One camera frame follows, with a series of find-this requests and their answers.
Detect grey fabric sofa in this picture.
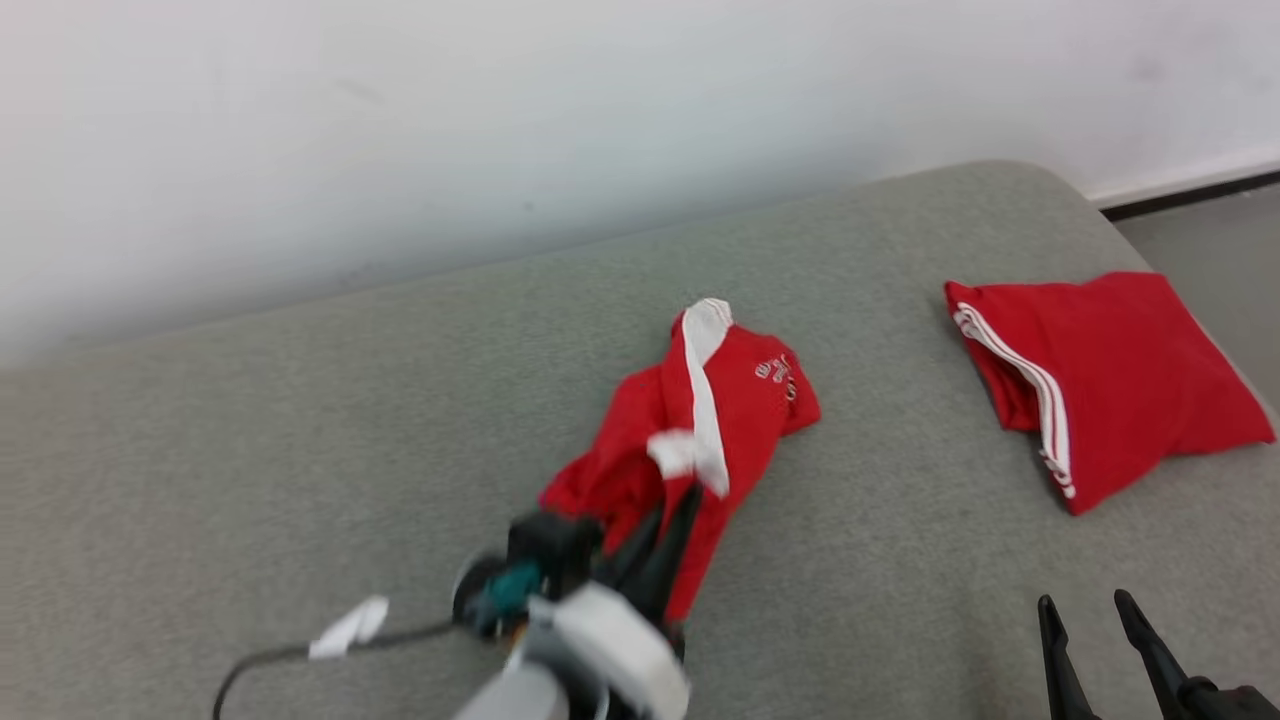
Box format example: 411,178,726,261
0,160,1280,720

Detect red numbered basketball jersey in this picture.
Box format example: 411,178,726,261
945,270,1278,516

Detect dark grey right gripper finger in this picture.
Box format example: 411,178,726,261
1113,590,1191,716
1037,595,1101,720

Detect thin black cable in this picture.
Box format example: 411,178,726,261
212,620,471,720

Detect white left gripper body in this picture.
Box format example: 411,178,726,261
528,583,693,720

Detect white cable tag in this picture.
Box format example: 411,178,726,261
308,597,391,661

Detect teal cable connector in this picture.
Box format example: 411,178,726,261
485,562,546,616

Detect red shorts with white trim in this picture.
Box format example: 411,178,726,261
540,298,823,626

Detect black baseboard strip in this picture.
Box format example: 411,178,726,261
1100,170,1280,222

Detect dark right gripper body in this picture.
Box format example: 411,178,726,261
1175,680,1280,720

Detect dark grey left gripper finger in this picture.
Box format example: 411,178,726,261
650,485,703,626
600,515,667,603

